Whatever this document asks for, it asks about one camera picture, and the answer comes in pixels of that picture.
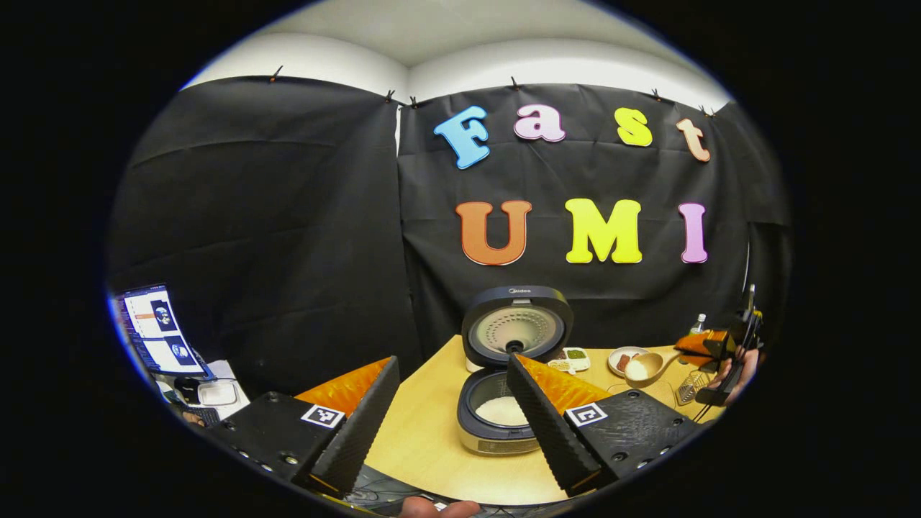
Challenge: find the wooden spoon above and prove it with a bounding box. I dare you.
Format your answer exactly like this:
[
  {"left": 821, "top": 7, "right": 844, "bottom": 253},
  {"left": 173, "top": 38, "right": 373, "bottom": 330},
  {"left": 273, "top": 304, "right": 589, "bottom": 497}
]
[{"left": 624, "top": 350, "right": 683, "bottom": 387}]

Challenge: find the black backdrop cloth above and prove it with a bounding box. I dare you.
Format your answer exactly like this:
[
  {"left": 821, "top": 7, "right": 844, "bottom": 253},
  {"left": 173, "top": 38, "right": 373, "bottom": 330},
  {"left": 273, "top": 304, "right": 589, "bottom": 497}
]
[{"left": 106, "top": 76, "right": 792, "bottom": 400}]

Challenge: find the white round plate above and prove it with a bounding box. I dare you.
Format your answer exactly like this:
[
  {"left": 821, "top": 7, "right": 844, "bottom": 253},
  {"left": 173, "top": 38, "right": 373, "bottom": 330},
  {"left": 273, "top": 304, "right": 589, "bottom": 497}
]
[{"left": 608, "top": 346, "right": 653, "bottom": 378}]

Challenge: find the white divided condiment dish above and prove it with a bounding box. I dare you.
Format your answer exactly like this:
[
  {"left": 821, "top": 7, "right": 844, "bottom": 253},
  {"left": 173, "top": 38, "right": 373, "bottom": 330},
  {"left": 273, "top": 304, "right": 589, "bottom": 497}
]
[{"left": 548, "top": 347, "right": 591, "bottom": 375}]

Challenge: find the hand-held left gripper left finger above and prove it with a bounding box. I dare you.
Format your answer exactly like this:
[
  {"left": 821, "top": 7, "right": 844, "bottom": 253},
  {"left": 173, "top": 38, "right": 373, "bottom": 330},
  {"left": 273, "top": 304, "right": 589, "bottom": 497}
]
[{"left": 205, "top": 355, "right": 401, "bottom": 496}]

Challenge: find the white plastic box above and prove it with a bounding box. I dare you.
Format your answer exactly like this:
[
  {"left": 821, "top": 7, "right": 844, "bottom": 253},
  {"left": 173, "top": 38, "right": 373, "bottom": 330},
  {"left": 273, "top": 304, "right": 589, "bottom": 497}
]
[{"left": 197, "top": 381, "right": 239, "bottom": 408}]

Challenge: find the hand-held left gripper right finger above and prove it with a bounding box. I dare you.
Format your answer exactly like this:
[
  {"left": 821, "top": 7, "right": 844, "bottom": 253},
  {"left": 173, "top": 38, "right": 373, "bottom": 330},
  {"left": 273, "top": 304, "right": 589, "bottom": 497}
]
[{"left": 506, "top": 353, "right": 702, "bottom": 499}]

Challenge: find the metal wire chopstick holder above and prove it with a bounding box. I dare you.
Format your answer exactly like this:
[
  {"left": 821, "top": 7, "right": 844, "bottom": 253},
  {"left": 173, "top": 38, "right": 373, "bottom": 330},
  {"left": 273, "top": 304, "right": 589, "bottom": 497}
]
[{"left": 676, "top": 370, "right": 710, "bottom": 406}]

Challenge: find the black cable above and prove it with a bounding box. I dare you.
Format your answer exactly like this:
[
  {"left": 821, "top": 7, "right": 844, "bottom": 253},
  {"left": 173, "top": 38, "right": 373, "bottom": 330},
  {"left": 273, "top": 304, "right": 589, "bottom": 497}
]
[{"left": 675, "top": 380, "right": 722, "bottom": 425}]

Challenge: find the computer monitor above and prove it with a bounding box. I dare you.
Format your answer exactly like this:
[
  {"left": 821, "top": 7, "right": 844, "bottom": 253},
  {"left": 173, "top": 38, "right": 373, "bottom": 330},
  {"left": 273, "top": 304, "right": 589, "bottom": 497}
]
[{"left": 117, "top": 283, "right": 211, "bottom": 379}]

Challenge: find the black and cream rice cooker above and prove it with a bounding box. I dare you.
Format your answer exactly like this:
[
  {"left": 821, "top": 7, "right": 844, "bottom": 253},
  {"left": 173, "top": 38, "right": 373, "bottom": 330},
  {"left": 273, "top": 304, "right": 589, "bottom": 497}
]
[{"left": 457, "top": 286, "right": 575, "bottom": 456}]

